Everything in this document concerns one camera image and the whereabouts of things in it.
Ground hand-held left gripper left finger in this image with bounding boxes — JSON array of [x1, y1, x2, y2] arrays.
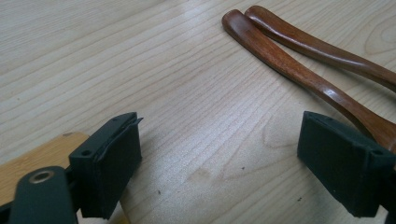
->
[[68, 111, 144, 220]]

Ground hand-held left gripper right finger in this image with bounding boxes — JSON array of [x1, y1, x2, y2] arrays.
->
[[297, 110, 396, 218]]

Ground brown wooden spoon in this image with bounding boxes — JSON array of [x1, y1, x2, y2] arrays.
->
[[244, 5, 396, 93], [221, 8, 396, 154]]

